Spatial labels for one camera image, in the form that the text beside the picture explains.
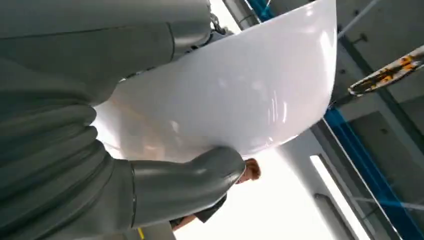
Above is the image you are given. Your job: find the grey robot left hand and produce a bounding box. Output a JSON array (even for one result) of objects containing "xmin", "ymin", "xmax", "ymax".
[{"xmin": 0, "ymin": 0, "xmax": 247, "ymax": 230}]

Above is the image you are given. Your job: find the white glossy curved panel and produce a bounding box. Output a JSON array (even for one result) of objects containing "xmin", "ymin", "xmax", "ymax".
[{"xmin": 92, "ymin": 0, "xmax": 338, "ymax": 164}]

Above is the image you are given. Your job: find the grey ceiling pipe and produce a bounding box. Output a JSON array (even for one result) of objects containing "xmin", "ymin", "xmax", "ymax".
[{"xmin": 222, "ymin": 0, "xmax": 261, "ymax": 32}]

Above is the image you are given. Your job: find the person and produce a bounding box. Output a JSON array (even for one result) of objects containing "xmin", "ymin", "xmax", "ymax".
[{"xmin": 168, "ymin": 158, "xmax": 262, "ymax": 233}]

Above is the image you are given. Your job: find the long ceiling light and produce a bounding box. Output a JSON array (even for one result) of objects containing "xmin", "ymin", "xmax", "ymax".
[{"xmin": 309, "ymin": 154, "xmax": 371, "ymax": 240}]

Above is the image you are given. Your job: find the blue overhead beam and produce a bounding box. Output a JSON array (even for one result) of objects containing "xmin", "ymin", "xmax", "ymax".
[{"xmin": 246, "ymin": 0, "xmax": 424, "ymax": 240}]

